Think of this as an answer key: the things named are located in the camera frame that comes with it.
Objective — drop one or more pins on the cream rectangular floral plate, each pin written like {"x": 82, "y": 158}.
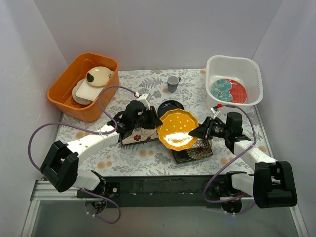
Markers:
{"x": 140, "y": 135}

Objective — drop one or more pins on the black square floral plate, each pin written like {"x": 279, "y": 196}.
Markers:
{"x": 201, "y": 149}

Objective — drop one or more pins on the grey ceramic cup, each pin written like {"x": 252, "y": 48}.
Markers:
{"x": 172, "y": 83}

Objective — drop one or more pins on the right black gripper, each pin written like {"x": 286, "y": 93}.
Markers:
{"x": 207, "y": 128}

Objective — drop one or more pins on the cream round plate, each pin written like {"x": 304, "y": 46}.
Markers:
{"x": 78, "y": 99}

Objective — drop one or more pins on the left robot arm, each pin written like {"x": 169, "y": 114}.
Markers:
{"x": 61, "y": 164}

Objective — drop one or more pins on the beige round plate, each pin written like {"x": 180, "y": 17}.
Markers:
{"x": 98, "y": 76}

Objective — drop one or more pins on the white square plate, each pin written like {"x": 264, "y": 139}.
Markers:
{"x": 86, "y": 91}

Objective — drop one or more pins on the white plastic bin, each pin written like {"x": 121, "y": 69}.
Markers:
{"x": 242, "y": 70}

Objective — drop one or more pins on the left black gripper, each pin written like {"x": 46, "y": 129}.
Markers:
{"x": 150, "y": 118}

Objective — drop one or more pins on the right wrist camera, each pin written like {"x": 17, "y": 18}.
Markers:
{"x": 215, "y": 110}

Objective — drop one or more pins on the floral table mat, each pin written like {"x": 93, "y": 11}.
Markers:
{"x": 152, "y": 158}

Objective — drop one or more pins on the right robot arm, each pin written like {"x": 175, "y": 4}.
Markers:
{"x": 272, "y": 183}

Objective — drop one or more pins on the yellow dotted scalloped plate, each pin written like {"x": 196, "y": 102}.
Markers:
{"x": 175, "y": 129}

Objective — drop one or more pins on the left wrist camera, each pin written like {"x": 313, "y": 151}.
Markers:
{"x": 144, "y": 99}

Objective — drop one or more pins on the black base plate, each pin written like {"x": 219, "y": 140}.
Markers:
{"x": 161, "y": 191}

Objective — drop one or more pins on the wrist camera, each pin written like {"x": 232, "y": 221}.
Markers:
{"x": 215, "y": 110}
{"x": 144, "y": 99}

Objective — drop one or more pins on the red and teal floral plate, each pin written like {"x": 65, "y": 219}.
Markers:
{"x": 229, "y": 90}

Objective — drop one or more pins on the orange plastic bin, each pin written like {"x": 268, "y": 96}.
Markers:
{"x": 60, "y": 92}

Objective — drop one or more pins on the black round plate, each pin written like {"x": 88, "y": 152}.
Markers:
{"x": 168, "y": 106}

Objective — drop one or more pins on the aluminium frame rail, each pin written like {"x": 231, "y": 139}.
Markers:
{"x": 43, "y": 190}

